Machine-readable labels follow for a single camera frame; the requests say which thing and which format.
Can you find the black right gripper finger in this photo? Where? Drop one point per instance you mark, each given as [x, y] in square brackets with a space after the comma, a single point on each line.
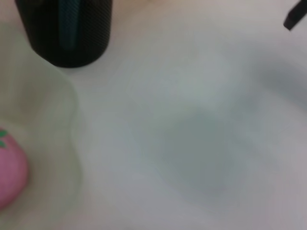
[293, 16]

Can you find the pink toy peach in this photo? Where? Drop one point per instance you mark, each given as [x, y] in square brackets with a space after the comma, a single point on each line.
[9, 172]

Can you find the black mesh pen holder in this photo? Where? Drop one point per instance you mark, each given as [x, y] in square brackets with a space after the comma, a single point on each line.
[96, 28]

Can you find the green translucent glass fruit plate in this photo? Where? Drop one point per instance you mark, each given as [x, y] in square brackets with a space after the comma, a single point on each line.
[48, 119]

